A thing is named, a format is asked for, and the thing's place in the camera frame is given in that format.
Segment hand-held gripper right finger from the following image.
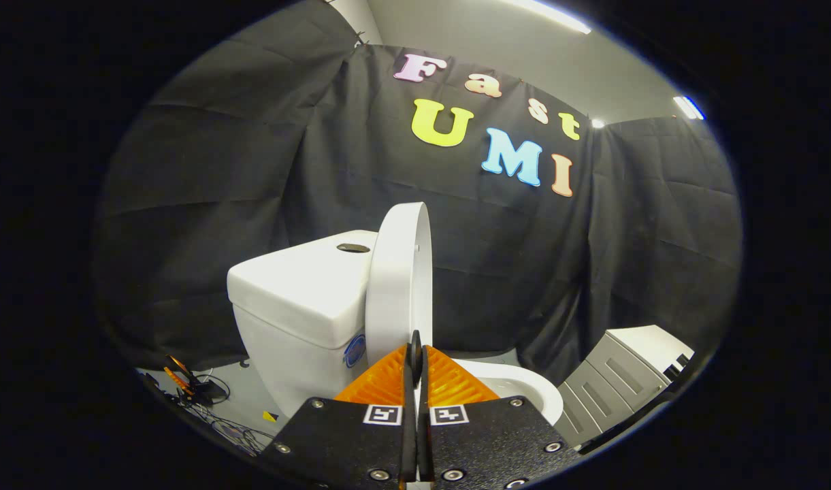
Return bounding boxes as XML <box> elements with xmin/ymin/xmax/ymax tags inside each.
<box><xmin>415</xmin><ymin>331</ymin><xmax>583</xmax><ymax>490</ymax></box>

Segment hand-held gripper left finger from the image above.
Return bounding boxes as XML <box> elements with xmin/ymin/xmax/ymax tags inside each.
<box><xmin>255</xmin><ymin>331</ymin><xmax>419</xmax><ymax>490</ymax></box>

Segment white toilet lid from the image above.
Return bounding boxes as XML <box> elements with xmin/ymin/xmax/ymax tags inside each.
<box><xmin>365</xmin><ymin>202</ymin><xmax>434</xmax><ymax>368</ymax></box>

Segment grey drawer cabinet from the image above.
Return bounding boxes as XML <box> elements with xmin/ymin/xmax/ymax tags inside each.
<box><xmin>555</xmin><ymin>325</ymin><xmax>695</xmax><ymax>450</ymax></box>

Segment orange black device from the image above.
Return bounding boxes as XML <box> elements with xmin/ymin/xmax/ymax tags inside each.
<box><xmin>163</xmin><ymin>355</ymin><xmax>229</xmax><ymax>406</ymax></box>

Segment black backdrop cloth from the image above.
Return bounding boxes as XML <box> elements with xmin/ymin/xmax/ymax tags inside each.
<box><xmin>92</xmin><ymin>0</ymin><xmax>744</xmax><ymax>383</ymax></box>

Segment small ceiling light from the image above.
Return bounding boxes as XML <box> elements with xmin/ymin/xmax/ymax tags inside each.
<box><xmin>672</xmin><ymin>95</ymin><xmax>706</xmax><ymax>122</ymax></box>

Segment large ceiling light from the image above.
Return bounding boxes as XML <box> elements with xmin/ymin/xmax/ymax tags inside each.
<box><xmin>504</xmin><ymin>0</ymin><xmax>593</xmax><ymax>35</ymax></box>

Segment black floor cables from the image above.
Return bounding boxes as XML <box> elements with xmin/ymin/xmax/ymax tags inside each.
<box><xmin>174</xmin><ymin>381</ymin><xmax>276</xmax><ymax>457</ymax></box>

